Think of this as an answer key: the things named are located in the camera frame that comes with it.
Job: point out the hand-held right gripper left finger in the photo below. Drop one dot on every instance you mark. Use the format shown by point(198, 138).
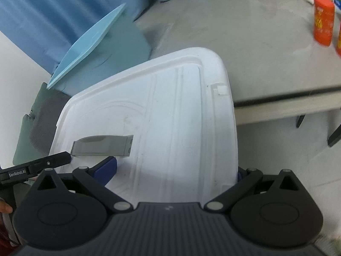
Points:
point(106, 169)

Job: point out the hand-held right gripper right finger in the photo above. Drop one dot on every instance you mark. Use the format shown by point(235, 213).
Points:
point(240, 175)

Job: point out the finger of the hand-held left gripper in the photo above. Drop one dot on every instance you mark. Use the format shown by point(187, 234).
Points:
point(57, 158)

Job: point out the white plastic box lid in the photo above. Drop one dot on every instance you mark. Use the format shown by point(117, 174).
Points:
point(173, 117)

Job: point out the grey desktop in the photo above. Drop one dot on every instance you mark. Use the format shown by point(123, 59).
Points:
point(239, 37)

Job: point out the person's left hand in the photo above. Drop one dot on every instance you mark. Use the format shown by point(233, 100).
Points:
point(4, 206)

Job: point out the grey translucent box latch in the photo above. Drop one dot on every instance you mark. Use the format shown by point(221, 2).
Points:
point(102, 145)

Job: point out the green grey fabric object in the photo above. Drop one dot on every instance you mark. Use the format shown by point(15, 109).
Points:
point(29, 128)

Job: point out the dark red clothing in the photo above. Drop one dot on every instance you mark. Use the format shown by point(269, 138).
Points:
point(4, 236)

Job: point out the black desk leg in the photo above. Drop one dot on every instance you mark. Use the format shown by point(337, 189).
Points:
point(300, 121)
point(335, 137)

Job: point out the light blue plastic lid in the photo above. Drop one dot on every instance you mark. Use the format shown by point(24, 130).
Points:
point(85, 45)

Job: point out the teal plastic bin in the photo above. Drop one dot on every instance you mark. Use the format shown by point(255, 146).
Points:
point(125, 45)

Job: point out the blue curtain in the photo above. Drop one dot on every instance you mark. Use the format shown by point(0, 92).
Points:
point(53, 8)

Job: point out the orange bottle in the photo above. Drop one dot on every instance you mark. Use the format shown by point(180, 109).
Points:
point(323, 21)
point(338, 38)

